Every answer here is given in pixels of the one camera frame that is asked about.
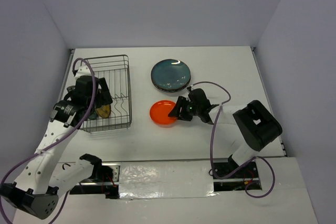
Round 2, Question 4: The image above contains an amber brown small plate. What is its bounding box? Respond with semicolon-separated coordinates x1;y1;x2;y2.
95;104;111;119

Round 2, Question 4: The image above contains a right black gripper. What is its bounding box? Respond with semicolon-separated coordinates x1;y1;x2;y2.
169;95;201;122

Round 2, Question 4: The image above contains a silver foil tape sheet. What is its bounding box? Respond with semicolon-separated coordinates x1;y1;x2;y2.
119;161;215;199

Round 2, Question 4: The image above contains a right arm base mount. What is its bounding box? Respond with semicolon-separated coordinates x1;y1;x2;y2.
208;155;263;193

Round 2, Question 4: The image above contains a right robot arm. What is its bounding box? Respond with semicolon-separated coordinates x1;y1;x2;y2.
168;88;283;177

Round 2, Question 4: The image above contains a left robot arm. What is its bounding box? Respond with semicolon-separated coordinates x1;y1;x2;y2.
1;67;113;220

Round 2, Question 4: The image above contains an orange plastic plate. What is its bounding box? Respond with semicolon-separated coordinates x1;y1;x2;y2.
149;100;177;126

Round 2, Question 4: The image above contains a dark green plate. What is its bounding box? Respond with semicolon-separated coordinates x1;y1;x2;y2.
151;59;192;88

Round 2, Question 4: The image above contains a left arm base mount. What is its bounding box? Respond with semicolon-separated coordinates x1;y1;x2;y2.
69;163;121;199

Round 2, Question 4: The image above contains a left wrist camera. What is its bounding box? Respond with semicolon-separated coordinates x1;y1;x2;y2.
72;66;92;80

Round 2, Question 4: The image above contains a wire dish rack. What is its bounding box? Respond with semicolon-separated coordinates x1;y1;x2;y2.
81;55;132;133

